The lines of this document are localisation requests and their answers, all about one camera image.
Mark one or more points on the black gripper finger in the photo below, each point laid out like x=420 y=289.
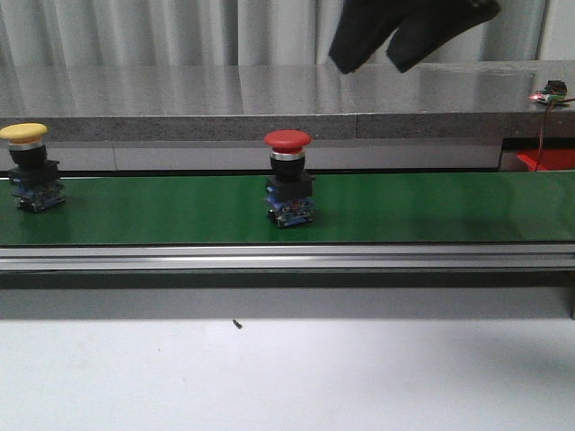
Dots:
x=431 y=24
x=364 y=26

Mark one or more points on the grey stone counter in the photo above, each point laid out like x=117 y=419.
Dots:
x=234 y=103

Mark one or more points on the small green circuit board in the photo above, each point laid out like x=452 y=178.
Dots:
x=551 y=98

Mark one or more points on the small black sensor box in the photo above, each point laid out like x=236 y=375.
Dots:
x=556 y=87

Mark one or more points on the red plastic tray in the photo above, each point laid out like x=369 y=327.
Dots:
x=549 y=160

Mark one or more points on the green conveyor belt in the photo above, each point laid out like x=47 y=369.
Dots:
x=350 y=208

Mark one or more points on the grey pleated curtain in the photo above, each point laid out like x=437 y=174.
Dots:
x=167 y=33

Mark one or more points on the aluminium conveyor frame rail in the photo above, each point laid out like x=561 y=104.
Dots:
x=425 y=257

